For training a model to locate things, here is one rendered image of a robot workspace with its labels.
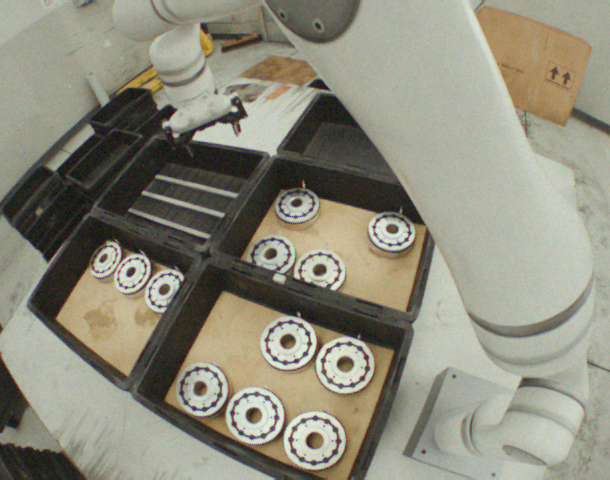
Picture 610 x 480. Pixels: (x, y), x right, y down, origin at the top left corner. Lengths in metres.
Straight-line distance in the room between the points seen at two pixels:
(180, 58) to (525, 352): 0.45
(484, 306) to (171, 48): 0.42
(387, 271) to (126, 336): 0.58
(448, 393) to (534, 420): 0.33
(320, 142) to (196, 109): 0.55
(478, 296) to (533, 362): 0.07
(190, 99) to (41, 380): 0.91
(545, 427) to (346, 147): 0.81
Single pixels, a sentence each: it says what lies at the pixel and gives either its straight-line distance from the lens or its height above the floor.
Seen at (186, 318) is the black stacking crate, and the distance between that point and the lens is 0.62.
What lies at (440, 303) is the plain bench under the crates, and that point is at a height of 0.70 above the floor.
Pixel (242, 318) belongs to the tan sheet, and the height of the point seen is 0.83.
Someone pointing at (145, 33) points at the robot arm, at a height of 1.34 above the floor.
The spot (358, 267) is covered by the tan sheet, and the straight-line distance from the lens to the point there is 0.68.
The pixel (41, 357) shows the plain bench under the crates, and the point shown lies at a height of 0.70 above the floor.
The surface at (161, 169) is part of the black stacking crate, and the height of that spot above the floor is 0.83.
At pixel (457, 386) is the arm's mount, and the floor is 0.80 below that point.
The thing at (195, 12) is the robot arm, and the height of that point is 1.37.
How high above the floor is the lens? 1.42
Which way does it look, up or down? 55 degrees down
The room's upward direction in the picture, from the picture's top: 9 degrees counter-clockwise
